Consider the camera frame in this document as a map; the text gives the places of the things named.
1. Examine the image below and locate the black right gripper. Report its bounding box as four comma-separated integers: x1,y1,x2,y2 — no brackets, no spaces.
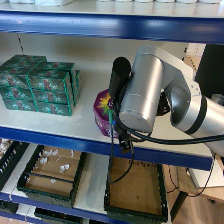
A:
108,56,133,155

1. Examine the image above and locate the purple Quality Street tub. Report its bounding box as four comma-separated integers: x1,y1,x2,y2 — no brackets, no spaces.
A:
92,88,118,138

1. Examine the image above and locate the green chocolate box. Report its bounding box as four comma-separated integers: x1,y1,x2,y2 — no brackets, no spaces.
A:
0,85,36,101
27,69,75,93
32,89,74,105
1,54,48,69
35,61,76,72
1,97,38,112
0,65,34,89
35,101,74,117
73,69,83,103

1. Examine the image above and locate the white shelf upright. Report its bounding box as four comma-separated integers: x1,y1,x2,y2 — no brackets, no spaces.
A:
183,43,202,68

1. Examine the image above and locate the black panel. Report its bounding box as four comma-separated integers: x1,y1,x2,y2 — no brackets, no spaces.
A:
194,43,224,99

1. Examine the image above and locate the white plastic bag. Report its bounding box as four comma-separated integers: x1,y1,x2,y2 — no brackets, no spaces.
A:
34,0,76,7

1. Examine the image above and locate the brown cardboard liner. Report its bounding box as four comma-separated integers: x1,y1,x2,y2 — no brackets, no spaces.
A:
109,156,163,214
29,146,82,198

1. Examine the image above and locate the black plastic crate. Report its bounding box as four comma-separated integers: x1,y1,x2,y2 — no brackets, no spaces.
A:
33,207,84,224
0,139,29,191
0,199,19,214
16,144,88,209
103,154,169,224

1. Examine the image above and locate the white flat board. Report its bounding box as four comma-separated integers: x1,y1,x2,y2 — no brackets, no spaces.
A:
189,166,224,189

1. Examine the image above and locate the black stand leg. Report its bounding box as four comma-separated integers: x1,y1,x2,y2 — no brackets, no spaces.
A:
169,189,188,222

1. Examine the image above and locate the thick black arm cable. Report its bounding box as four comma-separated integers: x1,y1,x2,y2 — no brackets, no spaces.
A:
113,109,224,146

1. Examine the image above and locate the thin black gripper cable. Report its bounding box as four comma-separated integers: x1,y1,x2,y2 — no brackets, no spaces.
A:
107,126,136,185

